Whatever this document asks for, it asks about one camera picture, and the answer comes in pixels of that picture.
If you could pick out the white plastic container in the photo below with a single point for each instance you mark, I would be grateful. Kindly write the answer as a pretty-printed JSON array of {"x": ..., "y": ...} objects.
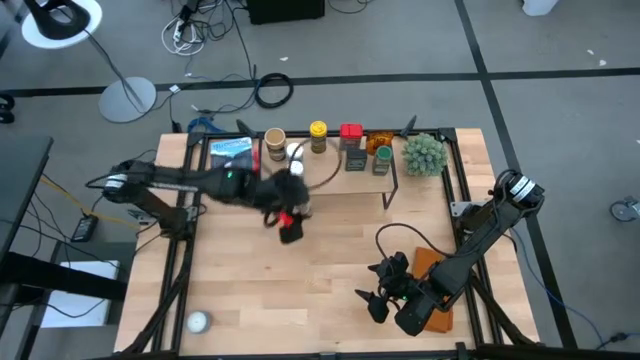
[{"x": 540, "y": 6}]

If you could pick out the blue book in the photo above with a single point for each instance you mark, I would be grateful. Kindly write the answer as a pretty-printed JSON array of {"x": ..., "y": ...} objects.
[{"x": 230, "y": 152}]

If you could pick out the wooden shelf black metal frame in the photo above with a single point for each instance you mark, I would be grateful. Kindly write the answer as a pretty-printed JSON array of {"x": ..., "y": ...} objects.
[{"x": 360, "y": 182}]

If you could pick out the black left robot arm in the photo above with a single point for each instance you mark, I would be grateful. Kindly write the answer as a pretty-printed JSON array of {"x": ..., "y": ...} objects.
[{"x": 200, "y": 180}]

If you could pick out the round grey patterned tin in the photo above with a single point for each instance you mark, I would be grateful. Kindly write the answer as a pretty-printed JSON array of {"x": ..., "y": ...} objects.
[{"x": 199, "y": 321}]

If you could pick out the smoked paprika tin red lid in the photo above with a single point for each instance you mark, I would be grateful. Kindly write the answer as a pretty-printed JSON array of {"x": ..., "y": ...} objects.
[{"x": 351, "y": 132}]

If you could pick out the bagel seasoning jar white lid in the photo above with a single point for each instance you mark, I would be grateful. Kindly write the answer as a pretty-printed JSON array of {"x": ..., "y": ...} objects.
[{"x": 295, "y": 150}]

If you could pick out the chili onion jar yellow lid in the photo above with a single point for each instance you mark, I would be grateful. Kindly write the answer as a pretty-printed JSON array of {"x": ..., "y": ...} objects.
[{"x": 318, "y": 130}]

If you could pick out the glass spice jar green lid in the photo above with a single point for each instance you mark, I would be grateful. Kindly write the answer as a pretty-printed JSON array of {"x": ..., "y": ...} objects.
[{"x": 384, "y": 155}]

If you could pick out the orange brown taco seasoning pouch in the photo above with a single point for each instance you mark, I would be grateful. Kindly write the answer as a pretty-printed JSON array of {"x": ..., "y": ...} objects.
[{"x": 379, "y": 140}]

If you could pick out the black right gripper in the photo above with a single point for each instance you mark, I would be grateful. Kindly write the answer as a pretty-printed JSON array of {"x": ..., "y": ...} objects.
[{"x": 392, "y": 286}]

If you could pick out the green plant in patterned pot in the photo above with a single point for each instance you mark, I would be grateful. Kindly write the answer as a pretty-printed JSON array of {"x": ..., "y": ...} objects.
[{"x": 425, "y": 155}]

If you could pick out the furikake jar beige lid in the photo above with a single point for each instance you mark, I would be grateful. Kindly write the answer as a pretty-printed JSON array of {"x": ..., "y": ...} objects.
[{"x": 275, "y": 137}]

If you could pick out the grey caster wheel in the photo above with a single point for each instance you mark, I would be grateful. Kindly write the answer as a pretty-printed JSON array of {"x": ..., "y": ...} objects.
[{"x": 622, "y": 211}]

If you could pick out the floor lamp round base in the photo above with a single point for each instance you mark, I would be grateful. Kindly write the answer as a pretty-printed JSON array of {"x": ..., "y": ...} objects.
[{"x": 127, "y": 100}]

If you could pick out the dark green rectangular tin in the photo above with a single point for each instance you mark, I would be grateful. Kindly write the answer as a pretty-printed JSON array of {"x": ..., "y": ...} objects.
[{"x": 356, "y": 160}]

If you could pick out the white box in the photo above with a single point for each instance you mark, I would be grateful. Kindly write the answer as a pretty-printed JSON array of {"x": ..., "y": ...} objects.
[{"x": 75, "y": 310}]

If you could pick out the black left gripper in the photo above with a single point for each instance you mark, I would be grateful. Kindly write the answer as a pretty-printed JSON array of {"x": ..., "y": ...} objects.
[{"x": 285, "y": 195}]

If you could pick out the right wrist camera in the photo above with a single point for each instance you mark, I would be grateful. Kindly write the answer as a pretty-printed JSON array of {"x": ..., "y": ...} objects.
[{"x": 395, "y": 262}]

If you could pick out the black box on floor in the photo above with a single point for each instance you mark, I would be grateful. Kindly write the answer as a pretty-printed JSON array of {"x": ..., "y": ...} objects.
[{"x": 285, "y": 11}]

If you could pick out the black metal rig frame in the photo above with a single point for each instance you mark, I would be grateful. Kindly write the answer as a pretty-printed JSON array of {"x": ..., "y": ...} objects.
[{"x": 250, "y": 357}]

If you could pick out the black chair caster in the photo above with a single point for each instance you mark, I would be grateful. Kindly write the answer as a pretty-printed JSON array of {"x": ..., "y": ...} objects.
[{"x": 6, "y": 117}]

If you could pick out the black power adapter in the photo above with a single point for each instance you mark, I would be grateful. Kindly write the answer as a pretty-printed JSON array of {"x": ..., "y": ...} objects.
[{"x": 85, "y": 228}]

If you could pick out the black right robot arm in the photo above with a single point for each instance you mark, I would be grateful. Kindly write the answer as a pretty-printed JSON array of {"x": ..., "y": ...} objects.
[{"x": 480, "y": 235}]

